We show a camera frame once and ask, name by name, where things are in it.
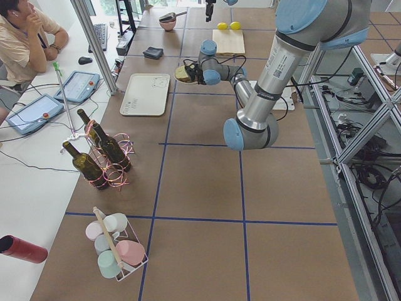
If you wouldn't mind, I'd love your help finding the white cup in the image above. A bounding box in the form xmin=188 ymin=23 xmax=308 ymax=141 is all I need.
xmin=103 ymin=213 xmax=128 ymax=233

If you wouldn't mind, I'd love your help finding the aluminium frame post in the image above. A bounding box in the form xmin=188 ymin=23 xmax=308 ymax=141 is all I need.
xmin=70 ymin=0 xmax=118 ymax=95

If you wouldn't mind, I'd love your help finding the bread slice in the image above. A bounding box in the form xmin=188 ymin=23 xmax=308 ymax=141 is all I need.
xmin=174 ymin=65 xmax=192 ymax=83

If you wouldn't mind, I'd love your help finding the copper wire bottle rack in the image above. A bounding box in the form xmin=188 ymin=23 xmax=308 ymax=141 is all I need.
xmin=90 ymin=120 xmax=132 ymax=189

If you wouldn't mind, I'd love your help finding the green tipped stick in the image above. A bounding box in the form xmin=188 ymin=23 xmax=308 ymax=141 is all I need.
xmin=53 ymin=61 xmax=85 ymax=142

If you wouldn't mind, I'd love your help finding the black computer mouse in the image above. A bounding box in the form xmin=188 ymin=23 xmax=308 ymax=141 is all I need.
xmin=78 ymin=56 xmax=93 ymax=65

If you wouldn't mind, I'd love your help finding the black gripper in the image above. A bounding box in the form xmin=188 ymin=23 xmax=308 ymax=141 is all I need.
xmin=184 ymin=63 xmax=206 ymax=85
xmin=205 ymin=0 xmax=216 ymax=22

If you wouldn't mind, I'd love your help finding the red thermos bottle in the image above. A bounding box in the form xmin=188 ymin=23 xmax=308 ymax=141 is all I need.
xmin=1 ymin=235 xmax=48 ymax=263

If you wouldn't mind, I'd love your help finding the wooden rack handle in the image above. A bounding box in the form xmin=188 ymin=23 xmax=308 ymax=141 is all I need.
xmin=93 ymin=206 xmax=124 ymax=268

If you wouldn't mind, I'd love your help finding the dark green wine bottle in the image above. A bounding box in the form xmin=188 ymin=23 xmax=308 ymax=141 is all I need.
xmin=92 ymin=122 xmax=132 ymax=172
xmin=77 ymin=108 xmax=100 ymax=147
xmin=63 ymin=141 xmax=109 ymax=190

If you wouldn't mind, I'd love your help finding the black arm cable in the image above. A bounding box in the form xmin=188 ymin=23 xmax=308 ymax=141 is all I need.
xmin=182 ymin=53 xmax=248 ymax=82

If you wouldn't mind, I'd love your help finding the blue teach pendant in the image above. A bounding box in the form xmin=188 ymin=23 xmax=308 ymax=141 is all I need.
xmin=6 ymin=94 xmax=63 ymax=135
xmin=60 ymin=70 xmax=100 ymax=103

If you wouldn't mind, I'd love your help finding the yellow lemon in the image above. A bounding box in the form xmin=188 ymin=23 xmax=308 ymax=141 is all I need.
xmin=230 ymin=21 xmax=241 ymax=30
xmin=217 ymin=22 xmax=229 ymax=30

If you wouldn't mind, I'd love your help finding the pink bowl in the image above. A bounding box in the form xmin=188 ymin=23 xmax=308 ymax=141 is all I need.
xmin=159 ymin=20 xmax=176 ymax=31

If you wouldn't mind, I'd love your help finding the lilac cup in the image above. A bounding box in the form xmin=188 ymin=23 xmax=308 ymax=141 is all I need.
xmin=85 ymin=221 xmax=103 ymax=241

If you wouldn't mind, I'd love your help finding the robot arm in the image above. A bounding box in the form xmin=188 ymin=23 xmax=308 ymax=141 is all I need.
xmin=175 ymin=0 xmax=371 ymax=151
xmin=205 ymin=0 xmax=237 ymax=22

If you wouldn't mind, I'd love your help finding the mint green cup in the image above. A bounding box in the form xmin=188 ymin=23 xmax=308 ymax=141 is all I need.
xmin=97 ymin=250 xmax=122 ymax=279

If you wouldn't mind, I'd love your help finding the seated person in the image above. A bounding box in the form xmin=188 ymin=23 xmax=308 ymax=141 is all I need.
xmin=0 ymin=0 xmax=70 ymax=126

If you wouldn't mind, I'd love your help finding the black keyboard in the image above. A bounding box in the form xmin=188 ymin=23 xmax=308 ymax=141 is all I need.
xmin=93 ymin=23 xmax=108 ymax=51

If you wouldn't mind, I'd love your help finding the white plate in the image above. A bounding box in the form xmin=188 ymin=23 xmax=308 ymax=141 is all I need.
xmin=174 ymin=65 xmax=197 ymax=84

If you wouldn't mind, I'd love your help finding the wooden cutting board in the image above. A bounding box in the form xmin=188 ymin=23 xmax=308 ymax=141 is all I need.
xmin=212 ymin=29 xmax=246 ymax=55

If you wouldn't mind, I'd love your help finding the grey folded cloth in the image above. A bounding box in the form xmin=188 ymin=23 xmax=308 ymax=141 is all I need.
xmin=143 ymin=46 xmax=164 ymax=60

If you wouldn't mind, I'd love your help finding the cream bear tray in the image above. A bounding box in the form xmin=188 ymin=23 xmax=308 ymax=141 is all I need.
xmin=120 ymin=73 xmax=170 ymax=116

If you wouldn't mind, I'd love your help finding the pink cup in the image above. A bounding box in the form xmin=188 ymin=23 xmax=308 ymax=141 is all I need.
xmin=116 ymin=240 xmax=145 ymax=266

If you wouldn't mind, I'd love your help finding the grey cup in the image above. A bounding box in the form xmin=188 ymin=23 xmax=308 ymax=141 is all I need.
xmin=94 ymin=234 xmax=110 ymax=255

